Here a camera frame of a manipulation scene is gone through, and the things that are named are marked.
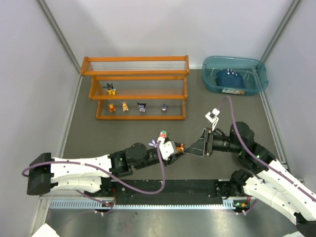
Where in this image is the yellow bear toy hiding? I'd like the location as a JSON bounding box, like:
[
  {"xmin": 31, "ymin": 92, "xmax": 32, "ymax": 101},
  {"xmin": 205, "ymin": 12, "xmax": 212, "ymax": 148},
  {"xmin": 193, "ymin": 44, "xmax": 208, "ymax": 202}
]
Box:
[{"xmin": 108, "ymin": 104, "xmax": 116, "ymax": 113}]

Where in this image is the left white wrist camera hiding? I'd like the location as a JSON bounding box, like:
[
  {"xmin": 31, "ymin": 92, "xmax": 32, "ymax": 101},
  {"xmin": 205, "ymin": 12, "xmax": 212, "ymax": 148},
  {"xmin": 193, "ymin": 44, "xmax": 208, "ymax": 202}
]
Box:
[{"xmin": 157, "ymin": 137, "xmax": 177, "ymax": 161}]

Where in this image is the grey slotted cable duct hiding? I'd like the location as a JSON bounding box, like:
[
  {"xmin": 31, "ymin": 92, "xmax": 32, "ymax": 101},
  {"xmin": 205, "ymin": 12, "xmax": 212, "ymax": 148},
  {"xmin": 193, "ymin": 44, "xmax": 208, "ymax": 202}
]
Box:
[{"xmin": 49, "ymin": 199, "xmax": 236, "ymax": 210}]

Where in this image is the teal plastic tub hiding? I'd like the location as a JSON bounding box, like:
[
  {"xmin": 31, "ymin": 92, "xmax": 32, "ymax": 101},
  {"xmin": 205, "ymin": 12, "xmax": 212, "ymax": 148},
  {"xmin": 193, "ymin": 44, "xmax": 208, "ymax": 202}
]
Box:
[{"xmin": 202, "ymin": 56, "xmax": 268, "ymax": 96}]

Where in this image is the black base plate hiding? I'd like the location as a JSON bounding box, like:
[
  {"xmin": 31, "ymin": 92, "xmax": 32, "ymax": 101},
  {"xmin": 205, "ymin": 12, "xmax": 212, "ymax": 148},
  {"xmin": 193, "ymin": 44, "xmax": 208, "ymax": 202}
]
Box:
[{"xmin": 84, "ymin": 178, "xmax": 249, "ymax": 205}]

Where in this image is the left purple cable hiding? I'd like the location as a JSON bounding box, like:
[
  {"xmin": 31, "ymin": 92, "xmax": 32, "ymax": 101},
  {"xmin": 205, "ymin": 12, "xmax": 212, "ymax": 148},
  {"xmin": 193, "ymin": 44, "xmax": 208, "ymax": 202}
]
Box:
[{"xmin": 21, "ymin": 145, "xmax": 166, "ymax": 215}]

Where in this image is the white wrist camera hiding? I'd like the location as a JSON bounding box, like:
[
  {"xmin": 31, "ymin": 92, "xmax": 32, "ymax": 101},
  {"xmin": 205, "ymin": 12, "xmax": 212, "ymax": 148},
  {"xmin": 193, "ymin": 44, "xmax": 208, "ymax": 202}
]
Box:
[
  {"xmin": 205, "ymin": 108, "xmax": 220, "ymax": 131},
  {"xmin": 157, "ymin": 137, "xmax": 177, "ymax": 161}
]

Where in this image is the black yellow dog toy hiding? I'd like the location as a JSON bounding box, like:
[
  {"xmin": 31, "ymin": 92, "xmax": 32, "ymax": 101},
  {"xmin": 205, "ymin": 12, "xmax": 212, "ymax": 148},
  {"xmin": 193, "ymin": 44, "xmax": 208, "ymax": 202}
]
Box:
[{"xmin": 103, "ymin": 83, "xmax": 116, "ymax": 95}]

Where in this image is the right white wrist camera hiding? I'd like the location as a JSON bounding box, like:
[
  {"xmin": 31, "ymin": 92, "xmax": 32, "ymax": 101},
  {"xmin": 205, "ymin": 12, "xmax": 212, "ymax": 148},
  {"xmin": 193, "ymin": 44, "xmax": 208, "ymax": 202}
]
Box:
[{"xmin": 205, "ymin": 108, "xmax": 220, "ymax": 131}]

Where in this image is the label card in tub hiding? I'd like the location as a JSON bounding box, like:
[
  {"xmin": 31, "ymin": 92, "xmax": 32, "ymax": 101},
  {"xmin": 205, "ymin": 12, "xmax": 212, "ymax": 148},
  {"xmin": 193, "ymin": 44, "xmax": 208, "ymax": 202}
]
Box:
[{"xmin": 222, "ymin": 88, "xmax": 245, "ymax": 95}]

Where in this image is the purple cable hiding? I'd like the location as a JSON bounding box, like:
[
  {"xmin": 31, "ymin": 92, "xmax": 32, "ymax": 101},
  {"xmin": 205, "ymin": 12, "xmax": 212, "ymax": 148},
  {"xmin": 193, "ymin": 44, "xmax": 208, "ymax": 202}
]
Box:
[
  {"xmin": 218, "ymin": 95, "xmax": 316, "ymax": 215},
  {"xmin": 21, "ymin": 145, "xmax": 166, "ymax": 215}
]

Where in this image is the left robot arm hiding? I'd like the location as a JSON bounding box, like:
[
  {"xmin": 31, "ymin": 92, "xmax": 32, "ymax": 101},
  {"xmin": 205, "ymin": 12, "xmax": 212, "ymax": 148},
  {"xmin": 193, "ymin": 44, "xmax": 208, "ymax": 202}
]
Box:
[{"xmin": 22, "ymin": 138, "xmax": 185, "ymax": 196}]

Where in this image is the black purple cat toy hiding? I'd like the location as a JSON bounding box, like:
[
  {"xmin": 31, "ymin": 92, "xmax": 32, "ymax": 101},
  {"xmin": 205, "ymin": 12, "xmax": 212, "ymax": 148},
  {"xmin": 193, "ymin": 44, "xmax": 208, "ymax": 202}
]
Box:
[{"xmin": 137, "ymin": 102, "xmax": 147, "ymax": 113}]

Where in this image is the orange rabbit toy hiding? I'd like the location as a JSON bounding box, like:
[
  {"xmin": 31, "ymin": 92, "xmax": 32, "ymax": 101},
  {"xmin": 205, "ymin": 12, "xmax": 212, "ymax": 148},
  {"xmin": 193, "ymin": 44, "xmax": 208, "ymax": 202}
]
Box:
[{"xmin": 122, "ymin": 102, "xmax": 129, "ymax": 112}]

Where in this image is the orange wooden shelf rack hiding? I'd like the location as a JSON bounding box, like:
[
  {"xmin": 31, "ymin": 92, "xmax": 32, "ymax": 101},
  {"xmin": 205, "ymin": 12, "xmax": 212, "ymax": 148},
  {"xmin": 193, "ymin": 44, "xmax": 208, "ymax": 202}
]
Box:
[{"xmin": 80, "ymin": 55, "xmax": 190, "ymax": 120}]

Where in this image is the purple bunny toy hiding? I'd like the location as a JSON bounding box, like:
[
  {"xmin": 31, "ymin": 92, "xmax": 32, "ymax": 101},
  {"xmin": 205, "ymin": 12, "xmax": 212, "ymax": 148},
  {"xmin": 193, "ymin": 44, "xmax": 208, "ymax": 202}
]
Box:
[{"xmin": 148, "ymin": 139, "xmax": 158, "ymax": 148}]

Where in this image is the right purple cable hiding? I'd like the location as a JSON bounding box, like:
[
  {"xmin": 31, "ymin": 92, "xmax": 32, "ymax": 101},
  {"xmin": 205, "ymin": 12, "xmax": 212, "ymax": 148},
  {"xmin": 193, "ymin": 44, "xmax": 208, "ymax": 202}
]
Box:
[{"xmin": 218, "ymin": 95, "xmax": 316, "ymax": 215}]

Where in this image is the small blue shark toy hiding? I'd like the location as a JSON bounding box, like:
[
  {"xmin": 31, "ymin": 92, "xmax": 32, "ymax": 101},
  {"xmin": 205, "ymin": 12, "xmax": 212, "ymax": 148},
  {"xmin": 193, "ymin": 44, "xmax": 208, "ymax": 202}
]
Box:
[{"xmin": 161, "ymin": 104, "xmax": 168, "ymax": 111}]

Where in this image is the orange tiger toy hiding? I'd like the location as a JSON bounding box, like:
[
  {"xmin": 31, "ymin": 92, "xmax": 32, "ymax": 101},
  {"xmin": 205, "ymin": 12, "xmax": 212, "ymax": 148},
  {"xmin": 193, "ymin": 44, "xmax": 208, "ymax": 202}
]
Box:
[{"xmin": 176, "ymin": 144, "xmax": 185, "ymax": 153}]

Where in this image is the red green carrot toy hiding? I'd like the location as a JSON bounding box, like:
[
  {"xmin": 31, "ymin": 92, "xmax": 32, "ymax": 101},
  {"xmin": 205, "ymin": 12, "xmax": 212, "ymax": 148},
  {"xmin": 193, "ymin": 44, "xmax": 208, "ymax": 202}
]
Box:
[{"xmin": 157, "ymin": 130, "xmax": 168, "ymax": 144}]

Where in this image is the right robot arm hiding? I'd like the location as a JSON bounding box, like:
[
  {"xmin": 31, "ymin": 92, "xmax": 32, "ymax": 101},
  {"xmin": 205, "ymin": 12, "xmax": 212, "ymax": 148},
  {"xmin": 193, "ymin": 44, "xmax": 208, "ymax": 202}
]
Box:
[{"xmin": 184, "ymin": 122, "xmax": 316, "ymax": 237}]

